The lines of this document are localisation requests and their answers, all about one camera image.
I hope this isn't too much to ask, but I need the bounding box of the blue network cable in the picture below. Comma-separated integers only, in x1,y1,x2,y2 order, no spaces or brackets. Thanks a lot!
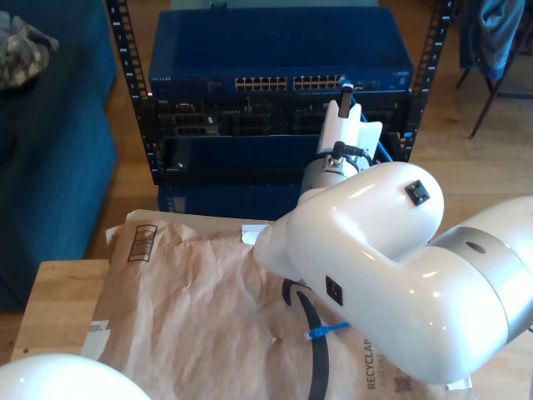
306,74,395,341

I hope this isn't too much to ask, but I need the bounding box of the black rack server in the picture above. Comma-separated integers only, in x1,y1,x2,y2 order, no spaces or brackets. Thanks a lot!
152,95,412,138

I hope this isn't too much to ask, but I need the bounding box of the black metal chair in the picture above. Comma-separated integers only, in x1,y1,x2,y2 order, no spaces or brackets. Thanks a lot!
456,0,533,141

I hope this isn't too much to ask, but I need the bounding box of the brown paper mailer envelope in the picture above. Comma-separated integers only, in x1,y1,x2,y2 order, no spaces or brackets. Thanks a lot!
68,210,476,400

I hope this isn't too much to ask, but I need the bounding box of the blue sofa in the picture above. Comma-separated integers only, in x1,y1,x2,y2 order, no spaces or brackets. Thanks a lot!
0,0,119,313

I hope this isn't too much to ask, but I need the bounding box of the camouflage cloth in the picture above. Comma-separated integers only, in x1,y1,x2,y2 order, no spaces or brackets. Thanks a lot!
0,10,60,92

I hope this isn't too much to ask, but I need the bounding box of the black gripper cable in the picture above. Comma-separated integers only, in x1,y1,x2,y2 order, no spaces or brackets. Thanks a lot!
331,140,378,168

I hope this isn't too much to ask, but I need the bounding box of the blue network switch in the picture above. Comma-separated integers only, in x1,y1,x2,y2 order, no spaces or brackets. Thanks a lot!
148,7,415,98

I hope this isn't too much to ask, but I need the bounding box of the black rack frame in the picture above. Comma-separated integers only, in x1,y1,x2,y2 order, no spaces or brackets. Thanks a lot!
104,0,456,187

